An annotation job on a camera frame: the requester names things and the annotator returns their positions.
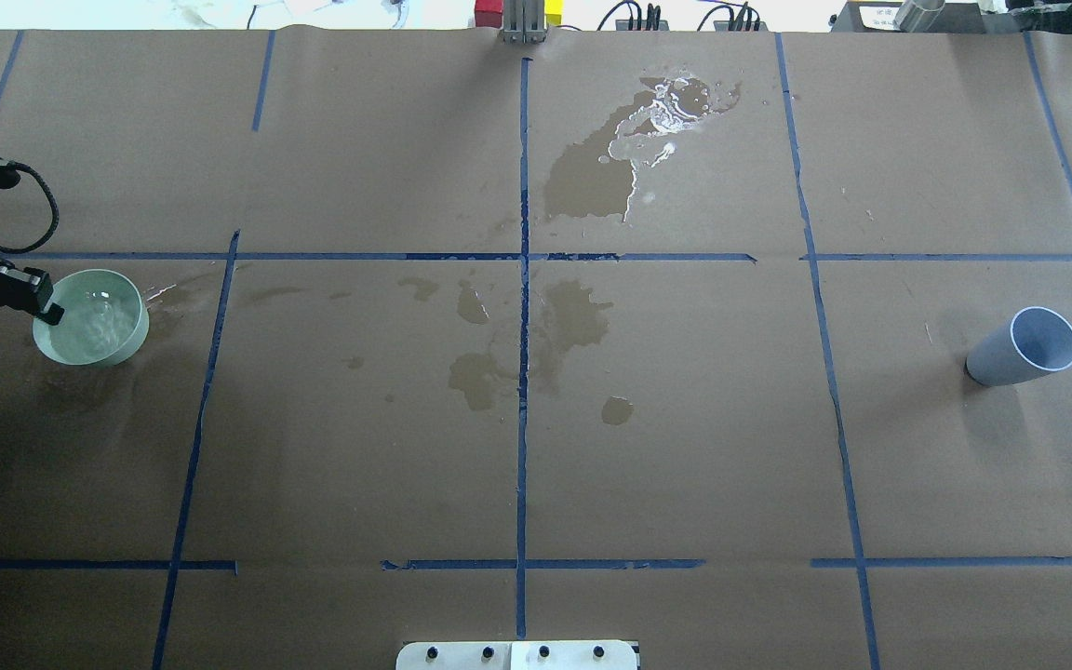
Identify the white pedestal column base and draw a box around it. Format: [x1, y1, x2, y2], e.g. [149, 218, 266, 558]
[394, 639, 642, 669]

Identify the aluminium frame post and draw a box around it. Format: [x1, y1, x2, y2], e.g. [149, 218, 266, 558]
[501, 0, 548, 44]

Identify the mint green bowl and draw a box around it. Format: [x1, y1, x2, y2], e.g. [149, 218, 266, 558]
[33, 270, 150, 368]

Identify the orange black connector board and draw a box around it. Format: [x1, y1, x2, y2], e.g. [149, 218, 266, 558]
[587, 1, 769, 33]

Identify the light blue paper cup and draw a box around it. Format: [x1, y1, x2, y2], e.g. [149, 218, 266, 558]
[965, 306, 1072, 387]

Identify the red blue yellow block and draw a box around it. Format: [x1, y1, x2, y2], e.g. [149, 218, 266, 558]
[472, 0, 566, 27]

